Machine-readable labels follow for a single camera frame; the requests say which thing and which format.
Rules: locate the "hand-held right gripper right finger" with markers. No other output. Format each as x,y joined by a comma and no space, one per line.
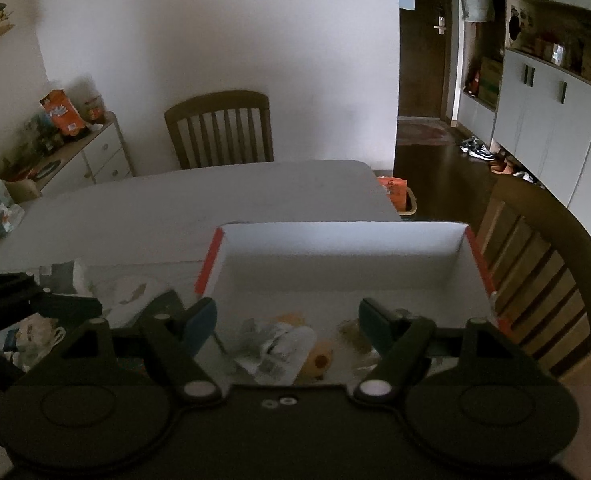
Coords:
375,325

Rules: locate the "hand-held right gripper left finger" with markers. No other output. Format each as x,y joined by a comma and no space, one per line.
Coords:
203,322

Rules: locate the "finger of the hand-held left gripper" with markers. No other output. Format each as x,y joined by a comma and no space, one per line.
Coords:
70,307

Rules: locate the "yellow plush toy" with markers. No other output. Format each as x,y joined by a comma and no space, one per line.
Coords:
318,357

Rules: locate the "red cardboard box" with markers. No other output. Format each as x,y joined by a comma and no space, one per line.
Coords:
335,260

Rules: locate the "white printed wrapper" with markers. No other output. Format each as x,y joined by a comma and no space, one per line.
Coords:
275,350

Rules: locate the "white printed plastic bag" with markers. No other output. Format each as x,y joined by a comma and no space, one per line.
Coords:
0,210

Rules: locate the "brown cardboard box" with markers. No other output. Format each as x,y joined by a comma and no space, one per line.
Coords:
20,190

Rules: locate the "orange waste bin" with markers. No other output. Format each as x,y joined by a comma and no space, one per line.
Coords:
398,195

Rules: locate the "black dish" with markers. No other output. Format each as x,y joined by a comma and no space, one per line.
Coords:
49,169

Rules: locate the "cluster of dark jars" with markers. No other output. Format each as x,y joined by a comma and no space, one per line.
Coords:
30,142

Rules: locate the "white sideboard cabinet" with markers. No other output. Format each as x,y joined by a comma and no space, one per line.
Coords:
102,152

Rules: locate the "wooden slat-back chair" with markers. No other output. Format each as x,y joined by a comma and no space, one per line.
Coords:
220,130
540,280

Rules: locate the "orange snack bag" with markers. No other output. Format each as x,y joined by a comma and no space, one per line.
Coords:
64,115

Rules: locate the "door mat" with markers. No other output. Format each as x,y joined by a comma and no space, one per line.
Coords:
423,131

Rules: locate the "brown shoe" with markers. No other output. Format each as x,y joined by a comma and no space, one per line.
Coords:
502,167

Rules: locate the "dark white sneaker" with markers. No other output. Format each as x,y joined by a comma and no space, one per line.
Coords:
481,151
468,143

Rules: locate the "dark brown door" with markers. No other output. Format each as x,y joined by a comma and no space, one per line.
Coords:
420,60

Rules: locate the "grey tote bag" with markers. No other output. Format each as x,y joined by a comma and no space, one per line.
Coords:
478,6

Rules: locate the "white wall cabinet unit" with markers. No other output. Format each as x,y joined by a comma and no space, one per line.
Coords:
540,105

